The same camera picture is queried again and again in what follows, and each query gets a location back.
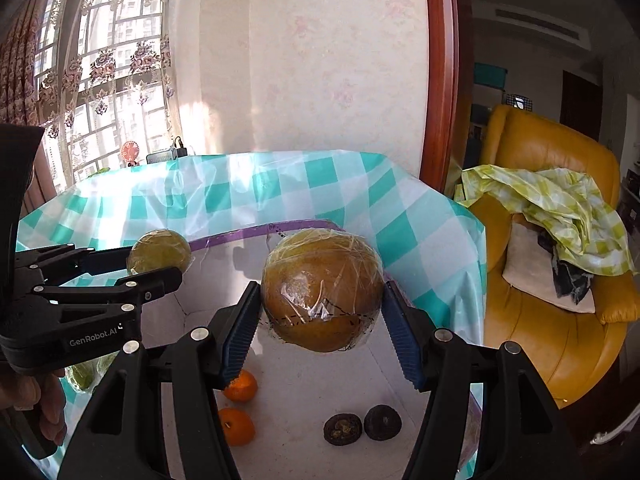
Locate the green checkered cloth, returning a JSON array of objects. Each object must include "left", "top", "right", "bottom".
[{"left": 454, "top": 162, "right": 635, "bottom": 277}]

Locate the green pear half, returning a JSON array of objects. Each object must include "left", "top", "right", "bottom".
[{"left": 65, "top": 352, "right": 120, "bottom": 395}]

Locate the yellow-green pear half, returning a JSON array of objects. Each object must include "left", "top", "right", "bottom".
[{"left": 126, "top": 229, "right": 194, "bottom": 288}]

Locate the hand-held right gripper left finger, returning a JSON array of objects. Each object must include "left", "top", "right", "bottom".
[{"left": 56, "top": 281, "right": 263, "bottom": 480}]

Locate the dark brown water chestnut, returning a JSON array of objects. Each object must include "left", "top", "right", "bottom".
[
  {"left": 363, "top": 405, "right": 402, "bottom": 441},
  {"left": 323, "top": 412, "right": 363, "bottom": 446}
]

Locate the ceiling air vent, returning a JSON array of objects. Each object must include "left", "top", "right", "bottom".
[{"left": 492, "top": 6, "right": 583, "bottom": 43}]

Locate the person's left hand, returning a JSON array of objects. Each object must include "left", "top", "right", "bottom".
[{"left": 0, "top": 372, "right": 68, "bottom": 447}]

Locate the purple cardboard box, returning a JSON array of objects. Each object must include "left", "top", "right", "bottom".
[{"left": 145, "top": 217, "right": 485, "bottom": 480}]

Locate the red-brown wooden door frame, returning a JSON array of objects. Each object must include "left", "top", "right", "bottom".
[{"left": 422, "top": 0, "right": 475, "bottom": 196}]

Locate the dark wooden door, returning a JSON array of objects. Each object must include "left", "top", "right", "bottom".
[{"left": 561, "top": 70, "right": 601, "bottom": 141}]

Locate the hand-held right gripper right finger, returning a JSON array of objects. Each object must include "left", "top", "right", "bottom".
[{"left": 384, "top": 281, "right": 583, "bottom": 480}]

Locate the dark cloth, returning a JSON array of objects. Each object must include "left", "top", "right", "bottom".
[{"left": 537, "top": 230, "right": 593, "bottom": 306}]

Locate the black power adapter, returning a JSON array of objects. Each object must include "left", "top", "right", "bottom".
[{"left": 146, "top": 136, "right": 190, "bottom": 165}]

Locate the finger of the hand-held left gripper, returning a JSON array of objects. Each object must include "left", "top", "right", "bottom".
[
  {"left": 14, "top": 244, "right": 135, "bottom": 288},
  {"left": 31, "top": 266, "right": 184, "bottom": 325}
]

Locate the orange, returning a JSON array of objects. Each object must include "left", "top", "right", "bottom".
[
  {"left": 222, "top": 370, "right": 259, "bottom": 403},
  {"left": 218, "top": 407, "right": 256, "bottom": 447}
]

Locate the yellow leather armchair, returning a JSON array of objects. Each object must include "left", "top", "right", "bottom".
[{"left": 480, "top": 104, "right": 633, "bottom": 406}]

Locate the white ornate furniture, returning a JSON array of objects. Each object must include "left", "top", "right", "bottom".
[{"left": 590, "top": 407, "right": 638, "bottom": 446}]

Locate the brownish pear half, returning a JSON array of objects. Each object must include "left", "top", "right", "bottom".
[{"left": 260, "top": 229, "right": 386, "bottom": 353}]

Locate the floral lace curtain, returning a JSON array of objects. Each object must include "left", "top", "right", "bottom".
[{"left": 0, "top": 0, "right": 176, "bottom": 186}]

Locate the teal checkered tablecloth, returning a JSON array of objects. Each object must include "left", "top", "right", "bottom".
[{"left": 15, "top": 150, "right": 488, "bottom": 480}]

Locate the white cushion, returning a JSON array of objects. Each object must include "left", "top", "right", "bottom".
[{"left": 501, "top": 220, "right": 597, "bottom": 315}]

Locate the white-framed window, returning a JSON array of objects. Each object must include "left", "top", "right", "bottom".
[{"left": 30, "top": 0, "right": 173, "bottom": 181}]

